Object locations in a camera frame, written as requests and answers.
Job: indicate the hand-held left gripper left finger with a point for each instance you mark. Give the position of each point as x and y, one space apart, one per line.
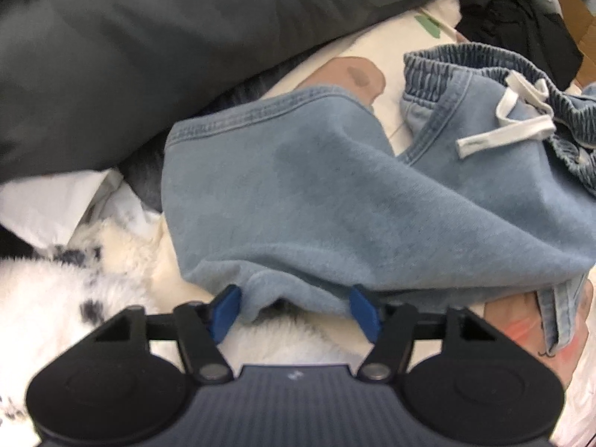
226 312

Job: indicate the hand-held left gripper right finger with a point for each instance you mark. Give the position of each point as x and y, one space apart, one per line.
364 312

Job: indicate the white spotted fluffy blanket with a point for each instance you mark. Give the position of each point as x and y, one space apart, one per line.
46 298

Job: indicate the white cloth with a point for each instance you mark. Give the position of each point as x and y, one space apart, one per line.
42 205

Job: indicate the dark grey duvet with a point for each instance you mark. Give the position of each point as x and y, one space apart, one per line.
139 56

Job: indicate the cream printed bedsheet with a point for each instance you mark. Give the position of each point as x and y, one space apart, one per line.
372 37

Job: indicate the black garment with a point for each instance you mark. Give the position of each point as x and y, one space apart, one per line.
512 23

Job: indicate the folded cardboard sheet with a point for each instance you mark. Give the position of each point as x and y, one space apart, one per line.
582 23

